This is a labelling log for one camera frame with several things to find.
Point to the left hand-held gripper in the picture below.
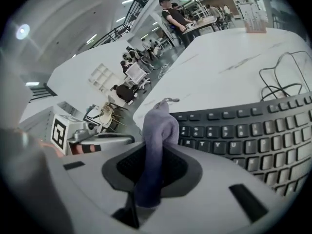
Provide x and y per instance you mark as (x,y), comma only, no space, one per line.
(73,127)

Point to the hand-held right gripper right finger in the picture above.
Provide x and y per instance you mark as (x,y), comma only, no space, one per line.
(214,179)

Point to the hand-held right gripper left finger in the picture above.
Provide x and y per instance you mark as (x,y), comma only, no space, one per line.
(92,177)

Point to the black keyboard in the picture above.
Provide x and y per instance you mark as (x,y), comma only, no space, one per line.
(258,140)

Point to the grey-purple cloth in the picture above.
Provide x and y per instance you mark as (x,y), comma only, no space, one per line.
(156,135)

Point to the wooden chair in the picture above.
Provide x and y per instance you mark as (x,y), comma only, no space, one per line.
(108,113)

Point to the white cubby shelf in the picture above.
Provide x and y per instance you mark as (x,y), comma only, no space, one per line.
(102,77)

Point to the white mesh chair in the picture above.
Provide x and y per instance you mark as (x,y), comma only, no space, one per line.
(135,72)

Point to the round ceiling lamp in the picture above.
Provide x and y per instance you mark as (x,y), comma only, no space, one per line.
(22,31)

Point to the black stair railing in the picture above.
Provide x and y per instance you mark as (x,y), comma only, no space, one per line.
(122,27)

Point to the wooden work table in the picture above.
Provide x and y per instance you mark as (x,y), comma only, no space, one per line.
(201,24)

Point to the orange-based sign stand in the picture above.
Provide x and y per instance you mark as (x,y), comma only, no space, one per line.
(254,16)

